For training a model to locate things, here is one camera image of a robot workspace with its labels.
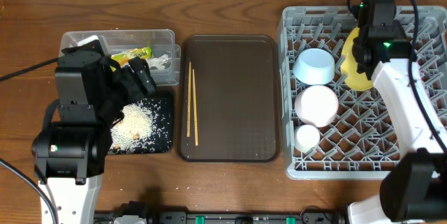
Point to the white napkin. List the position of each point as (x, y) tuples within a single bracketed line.
[(159, 63)]

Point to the white cup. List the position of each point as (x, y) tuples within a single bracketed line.
[(306, 137)]

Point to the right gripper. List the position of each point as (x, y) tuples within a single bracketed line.
[(378, 9)]

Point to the black waste tray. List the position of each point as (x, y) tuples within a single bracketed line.
[(160, 126)]

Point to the clear plastic bin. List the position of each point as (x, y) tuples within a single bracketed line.
[(162, 41)]

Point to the grey dishwasher rack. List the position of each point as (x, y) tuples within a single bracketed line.
[(360, 143)]

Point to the brown serving tray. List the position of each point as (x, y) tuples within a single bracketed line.
[(237, 92)]

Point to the light blue bowl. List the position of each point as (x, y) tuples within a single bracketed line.
[(314, 67)]

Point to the white small bowl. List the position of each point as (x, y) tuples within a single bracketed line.
[(317, 105)]

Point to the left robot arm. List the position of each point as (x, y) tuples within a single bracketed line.
[(70, 150)]

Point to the green snack wrapper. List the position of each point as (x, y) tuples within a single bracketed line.
[(125, 56)]

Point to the yellow plate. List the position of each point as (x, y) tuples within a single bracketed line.
[(354, 80)]

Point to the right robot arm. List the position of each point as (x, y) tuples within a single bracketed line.
[(415, 189)]

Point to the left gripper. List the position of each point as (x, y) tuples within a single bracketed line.
[(144, 75)]

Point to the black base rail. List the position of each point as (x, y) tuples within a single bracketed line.
[(139, 212)]

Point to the spilled rice food waste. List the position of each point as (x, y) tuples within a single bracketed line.
[(134, 126)]

